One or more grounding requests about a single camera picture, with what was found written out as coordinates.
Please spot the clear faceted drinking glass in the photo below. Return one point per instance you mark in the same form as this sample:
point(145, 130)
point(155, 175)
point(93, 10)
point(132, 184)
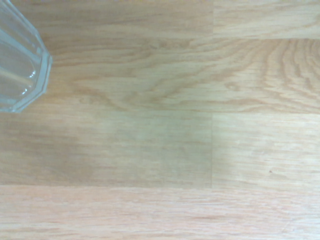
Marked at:
point(17, 62)

